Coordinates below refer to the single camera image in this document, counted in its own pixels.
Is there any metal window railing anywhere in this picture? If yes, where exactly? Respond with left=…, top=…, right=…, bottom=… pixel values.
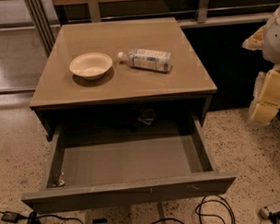
left=52, top=0, right=280, bottom=23

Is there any open grey top drawer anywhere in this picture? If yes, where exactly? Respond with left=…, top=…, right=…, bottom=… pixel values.
left=21, top=114, right=237, bottom=213

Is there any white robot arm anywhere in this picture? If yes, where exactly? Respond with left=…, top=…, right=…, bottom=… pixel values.
left=242, top=6, right=280, bottom=125

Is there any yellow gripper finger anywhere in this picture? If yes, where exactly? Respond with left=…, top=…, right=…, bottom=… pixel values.
left=249, top=65, right=280, bottom=124
left=242, top=26, right=265, bottom=51

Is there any grey cabinet with glass top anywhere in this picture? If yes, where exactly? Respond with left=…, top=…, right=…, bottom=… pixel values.
left=30, top=18, right=216, bottom=136

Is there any white paper bowl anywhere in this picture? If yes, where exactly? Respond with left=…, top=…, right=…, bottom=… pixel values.
left=69, top=53, right=112, bottom=80

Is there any clear plastic bottle blue label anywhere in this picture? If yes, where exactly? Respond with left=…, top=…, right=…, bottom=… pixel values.
left=118, top=48, right=171, bottom=73

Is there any white power strip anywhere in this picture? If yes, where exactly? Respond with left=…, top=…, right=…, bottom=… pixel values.
left=260, top=202, right=280, bottom=219

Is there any coiled black cable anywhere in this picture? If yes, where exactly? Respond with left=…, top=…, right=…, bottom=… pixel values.
left=193, top=195, right=237, bottom=224

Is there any black power adapter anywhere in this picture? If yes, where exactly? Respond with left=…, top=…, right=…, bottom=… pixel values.
left=1, top=211, right=19, bottom=223

